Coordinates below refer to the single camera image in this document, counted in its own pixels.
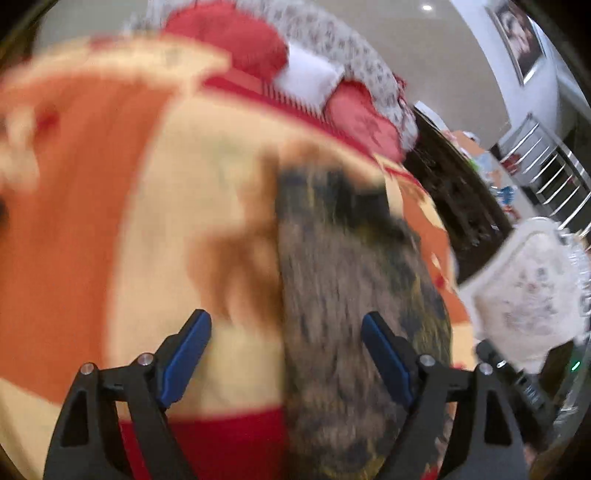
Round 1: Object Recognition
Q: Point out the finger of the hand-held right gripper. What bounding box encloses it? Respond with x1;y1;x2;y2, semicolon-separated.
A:
475;340;557;455

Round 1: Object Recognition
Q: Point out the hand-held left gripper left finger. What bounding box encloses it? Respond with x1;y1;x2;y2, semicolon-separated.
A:
44;309;213;480

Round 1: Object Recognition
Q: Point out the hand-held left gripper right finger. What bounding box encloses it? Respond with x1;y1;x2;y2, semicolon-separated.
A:
361;311;530;480

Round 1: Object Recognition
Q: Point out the leaf print brown garment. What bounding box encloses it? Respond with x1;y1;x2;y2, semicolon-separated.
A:
274;164;455;480

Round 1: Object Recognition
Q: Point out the dark speckled cabinet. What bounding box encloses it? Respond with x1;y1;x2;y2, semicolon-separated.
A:
404;104;516;283

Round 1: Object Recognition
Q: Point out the orange yellow printed blanket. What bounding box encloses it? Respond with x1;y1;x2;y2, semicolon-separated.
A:
0;34;472;480

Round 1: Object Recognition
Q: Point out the clutter of colourful boxes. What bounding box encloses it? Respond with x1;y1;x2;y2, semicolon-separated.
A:
443;129;523;217

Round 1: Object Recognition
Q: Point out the red heart pillow with character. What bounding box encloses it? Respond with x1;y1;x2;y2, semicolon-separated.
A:
323;80;408;160

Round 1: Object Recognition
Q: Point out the white pillow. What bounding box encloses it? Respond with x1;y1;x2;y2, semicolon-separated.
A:
272;39;347;110

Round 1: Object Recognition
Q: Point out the floral upholstered headboard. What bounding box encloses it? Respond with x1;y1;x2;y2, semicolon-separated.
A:
129;0;419;149

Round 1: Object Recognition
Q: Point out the plain red heart pillow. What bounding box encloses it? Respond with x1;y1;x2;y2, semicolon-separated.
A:
164;4;293;85

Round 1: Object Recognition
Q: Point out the chrome rail rack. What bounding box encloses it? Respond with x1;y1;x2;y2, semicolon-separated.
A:
501;113;591;227

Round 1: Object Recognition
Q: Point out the framed wall picture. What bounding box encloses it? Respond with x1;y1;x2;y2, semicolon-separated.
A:
485;0;548;86

